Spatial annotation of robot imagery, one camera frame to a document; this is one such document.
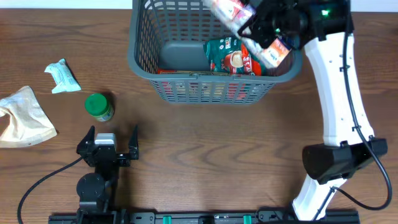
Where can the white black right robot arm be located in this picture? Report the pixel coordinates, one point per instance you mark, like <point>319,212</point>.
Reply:
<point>324,30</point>

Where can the green coffee sachet bag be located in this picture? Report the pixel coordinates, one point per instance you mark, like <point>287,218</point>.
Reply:
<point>229,55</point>

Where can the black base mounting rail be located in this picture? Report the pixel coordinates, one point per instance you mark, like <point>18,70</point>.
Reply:
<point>264,216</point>

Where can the green lid glass jar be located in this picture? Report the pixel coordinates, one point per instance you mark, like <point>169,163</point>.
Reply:
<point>98,106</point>

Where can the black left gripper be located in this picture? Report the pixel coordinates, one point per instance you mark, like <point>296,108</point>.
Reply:
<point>87,149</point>

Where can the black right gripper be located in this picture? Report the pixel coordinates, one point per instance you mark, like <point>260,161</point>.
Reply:
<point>254,25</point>

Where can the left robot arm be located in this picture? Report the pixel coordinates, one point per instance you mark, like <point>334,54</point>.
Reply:
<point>97,190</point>

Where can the grey plastic slotted basket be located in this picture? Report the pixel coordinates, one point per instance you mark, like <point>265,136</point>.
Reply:
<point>166,47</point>

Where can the blue Kleenex tissue pack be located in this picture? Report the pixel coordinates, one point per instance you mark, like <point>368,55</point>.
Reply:
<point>233,14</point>

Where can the small white mint packet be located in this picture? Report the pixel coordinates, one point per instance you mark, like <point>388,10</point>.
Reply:
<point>63,78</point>

